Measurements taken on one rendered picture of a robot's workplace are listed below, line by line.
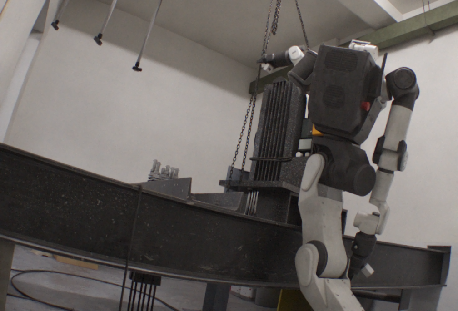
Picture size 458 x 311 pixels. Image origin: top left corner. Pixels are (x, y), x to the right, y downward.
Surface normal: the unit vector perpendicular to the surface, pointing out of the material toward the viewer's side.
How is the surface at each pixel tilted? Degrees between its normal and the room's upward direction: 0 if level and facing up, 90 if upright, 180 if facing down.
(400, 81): 97
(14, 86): 90
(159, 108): 90
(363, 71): 97
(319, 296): 113
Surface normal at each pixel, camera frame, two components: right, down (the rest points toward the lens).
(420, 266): 0.56, -0.13
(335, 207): 0.55, -0.42
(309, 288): -0.74, 0.08
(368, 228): -0.58, 0.00
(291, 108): -0.64, -0.32
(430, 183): -0.81, -0.29
